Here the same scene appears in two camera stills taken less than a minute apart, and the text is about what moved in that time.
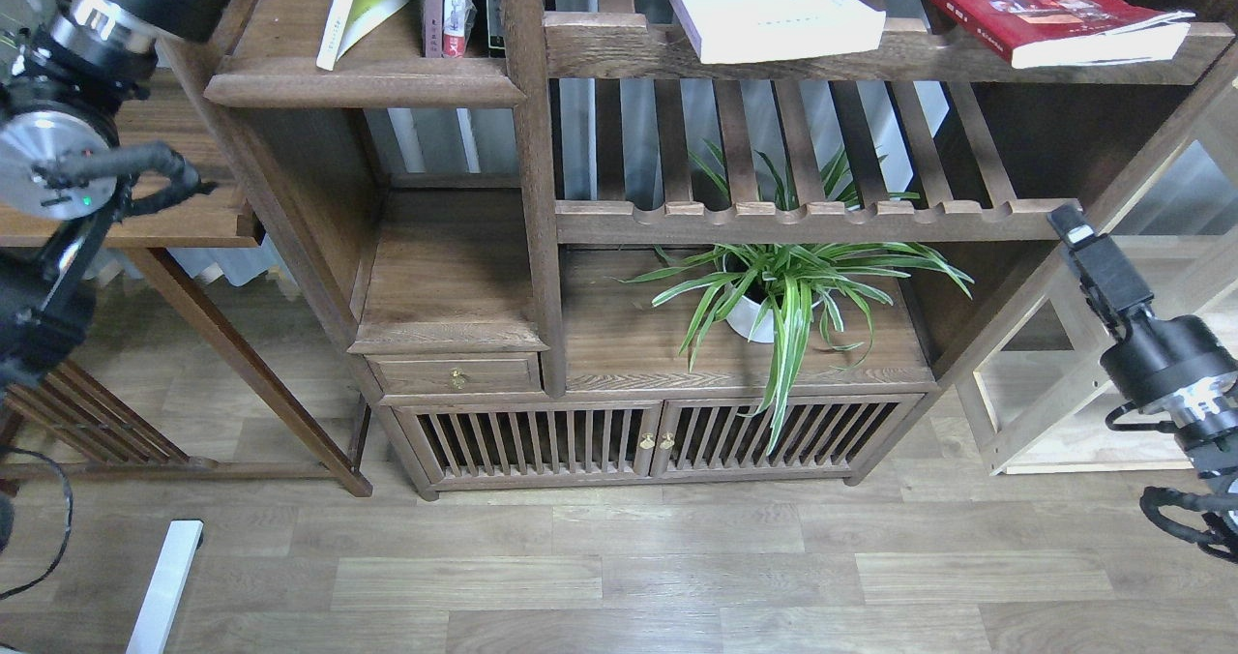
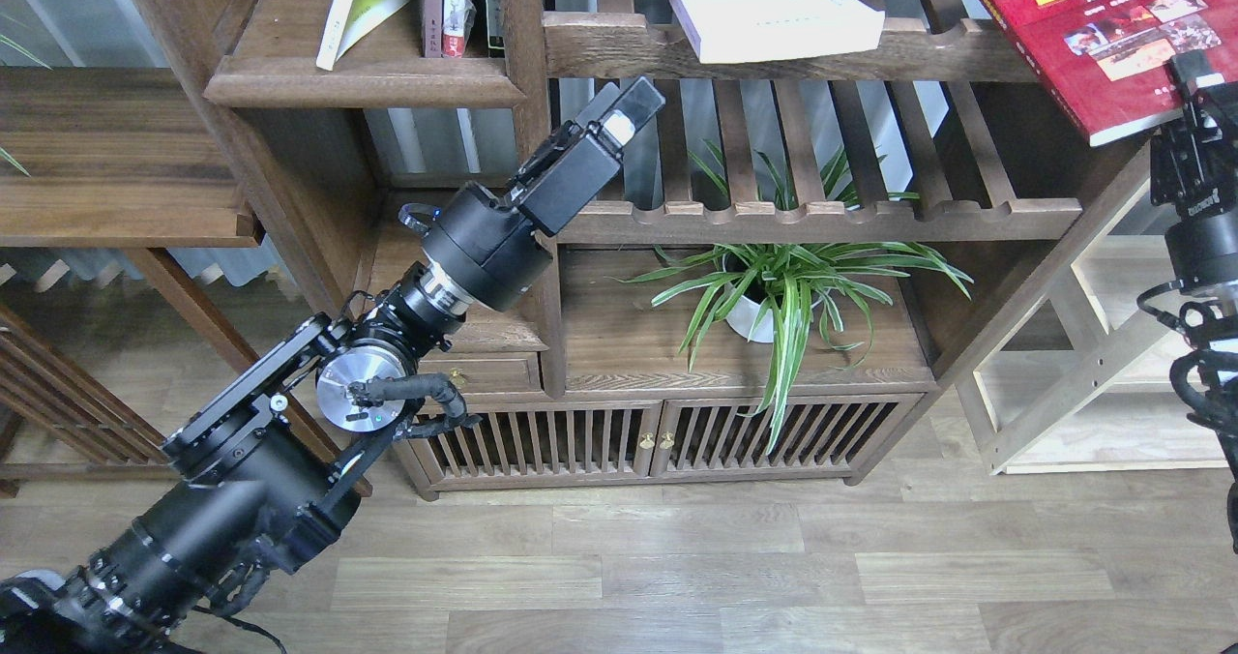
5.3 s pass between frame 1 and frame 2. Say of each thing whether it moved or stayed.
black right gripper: moved
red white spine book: stayed
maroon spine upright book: stayed
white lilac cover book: stayed
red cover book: moved
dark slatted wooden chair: stayed
